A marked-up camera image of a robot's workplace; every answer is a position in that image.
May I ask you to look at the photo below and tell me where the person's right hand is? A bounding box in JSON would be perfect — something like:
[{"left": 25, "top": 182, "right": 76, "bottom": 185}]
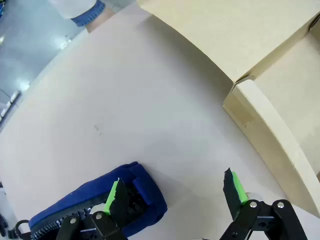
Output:
[{"left": 86, "top": 6, "right": 113, "bottom": 33}]

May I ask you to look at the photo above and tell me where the brown cardboard box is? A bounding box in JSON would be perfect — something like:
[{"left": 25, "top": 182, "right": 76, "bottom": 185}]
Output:
[{"left": 136, "top": 0, "right": 320, "bottom": 218}]

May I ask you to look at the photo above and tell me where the dark blue zipper pouch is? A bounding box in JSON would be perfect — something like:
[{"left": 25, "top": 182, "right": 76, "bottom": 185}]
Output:
[{"left": 7, "top": 161, "right": 168, "bottom": 240}]

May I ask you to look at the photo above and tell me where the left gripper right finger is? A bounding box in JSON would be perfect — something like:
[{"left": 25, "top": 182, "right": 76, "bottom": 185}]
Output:
[{"left": 219, "top": 167, "right": 307, "bottom": 240}]

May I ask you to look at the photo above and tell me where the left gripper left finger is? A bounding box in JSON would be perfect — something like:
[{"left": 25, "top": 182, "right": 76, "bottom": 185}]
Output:
[{"left": 55, "top": 176, "right": 131, "bottom": 240}]

